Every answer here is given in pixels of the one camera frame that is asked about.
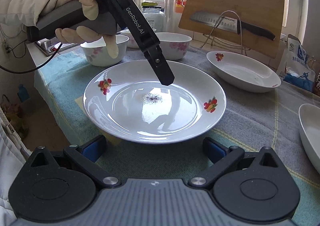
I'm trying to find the white bowl pink flowers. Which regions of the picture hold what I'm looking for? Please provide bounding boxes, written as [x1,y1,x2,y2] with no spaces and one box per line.
[156,32,192,60]
[80,34,129,67]

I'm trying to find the round white plate fruit print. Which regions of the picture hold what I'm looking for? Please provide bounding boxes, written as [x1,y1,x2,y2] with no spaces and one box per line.
[83,60,227,144]

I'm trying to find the oval white dish fruit print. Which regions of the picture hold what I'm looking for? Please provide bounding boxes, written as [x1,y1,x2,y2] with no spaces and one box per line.
[207,51,281,93]

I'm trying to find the left hand in white glove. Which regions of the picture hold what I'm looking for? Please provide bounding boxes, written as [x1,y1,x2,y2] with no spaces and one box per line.
[53,0,119,59]

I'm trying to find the stack of clear plastic cups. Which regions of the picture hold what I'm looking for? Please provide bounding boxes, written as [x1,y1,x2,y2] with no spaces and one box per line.
[163,0,175,32]

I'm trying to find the large glass jar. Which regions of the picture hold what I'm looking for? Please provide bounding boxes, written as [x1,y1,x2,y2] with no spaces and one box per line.
[142,2,164,32]

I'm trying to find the grey blue checked cloth mat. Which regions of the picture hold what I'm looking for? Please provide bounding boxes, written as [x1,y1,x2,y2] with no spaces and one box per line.
[34,50,319,225]

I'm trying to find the bamboo cutting board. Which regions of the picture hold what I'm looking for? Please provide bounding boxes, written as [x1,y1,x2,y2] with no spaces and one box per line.
[178,0,285,58]

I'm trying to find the white blue plastic bag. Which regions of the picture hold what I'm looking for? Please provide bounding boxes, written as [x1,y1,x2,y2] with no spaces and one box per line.
[276,34,316,92]

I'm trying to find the metal wire board rack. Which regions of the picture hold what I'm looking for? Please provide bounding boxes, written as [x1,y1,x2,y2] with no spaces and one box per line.
[201,10,251,56]

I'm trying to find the santoku knife black handle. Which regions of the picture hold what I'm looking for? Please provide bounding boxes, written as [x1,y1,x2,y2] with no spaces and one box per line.
[189,11,276,41]

